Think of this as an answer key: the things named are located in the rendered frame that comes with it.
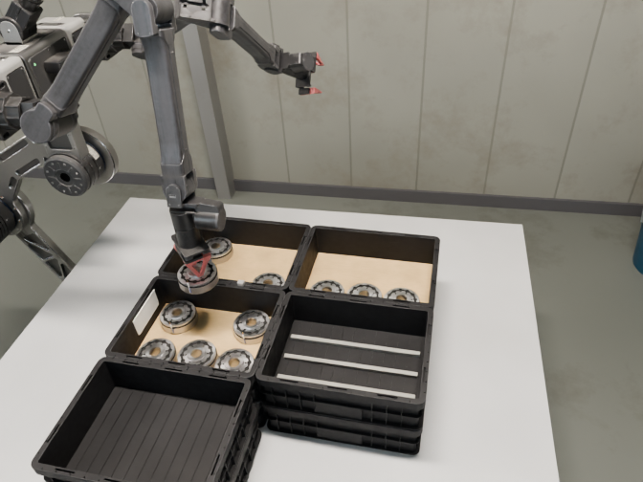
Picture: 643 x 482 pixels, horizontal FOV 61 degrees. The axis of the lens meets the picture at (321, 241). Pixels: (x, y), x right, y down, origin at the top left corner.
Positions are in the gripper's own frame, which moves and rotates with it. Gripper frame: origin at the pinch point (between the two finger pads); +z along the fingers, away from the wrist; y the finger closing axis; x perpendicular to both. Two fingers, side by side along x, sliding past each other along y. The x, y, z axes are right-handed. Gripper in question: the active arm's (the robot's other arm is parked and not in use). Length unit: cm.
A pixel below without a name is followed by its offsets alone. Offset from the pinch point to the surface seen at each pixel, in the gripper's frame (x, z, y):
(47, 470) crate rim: 46, 12, -27
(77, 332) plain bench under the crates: 34, 36, 34
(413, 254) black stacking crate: -64, 18, -12
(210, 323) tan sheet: -0.1, 22.1, 0.7
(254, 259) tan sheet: -23.2, 22.1, 18.3
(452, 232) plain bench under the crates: -96, 34, 3
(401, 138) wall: -157, 62, 108
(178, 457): 22.1, 21.9, -33.3
